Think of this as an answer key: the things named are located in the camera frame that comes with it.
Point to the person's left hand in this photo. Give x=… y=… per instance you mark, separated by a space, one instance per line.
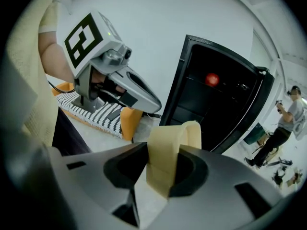
x=98 y=78

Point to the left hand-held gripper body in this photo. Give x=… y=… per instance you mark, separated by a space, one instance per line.
x=96 y=56

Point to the orange striped cushion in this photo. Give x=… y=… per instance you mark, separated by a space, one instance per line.
x=130 y=123

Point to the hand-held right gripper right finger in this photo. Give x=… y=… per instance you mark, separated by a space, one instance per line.
x=216 y=195

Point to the person's cream knit top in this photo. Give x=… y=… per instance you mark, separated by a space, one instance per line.
x=24 y=80

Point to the dark armchair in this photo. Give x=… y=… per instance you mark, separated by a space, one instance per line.
x=254 y=134

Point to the black cabinet with door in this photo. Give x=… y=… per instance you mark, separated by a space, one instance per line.
x=196 y=109

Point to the black and white striped cushion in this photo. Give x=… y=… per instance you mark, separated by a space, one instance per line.
x=96 y=117

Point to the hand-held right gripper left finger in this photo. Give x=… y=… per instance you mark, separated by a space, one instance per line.
x=84 y=176

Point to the black equipment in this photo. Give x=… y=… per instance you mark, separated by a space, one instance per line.
x=279 y=175
x=283 y=162

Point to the beige plastic tray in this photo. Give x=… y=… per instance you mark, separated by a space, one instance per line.
x=165 y=152

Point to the person's dark trousers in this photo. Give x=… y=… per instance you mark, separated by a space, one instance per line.
x=68 y=133

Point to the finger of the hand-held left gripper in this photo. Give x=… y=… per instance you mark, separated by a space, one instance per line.
x=144 y=102

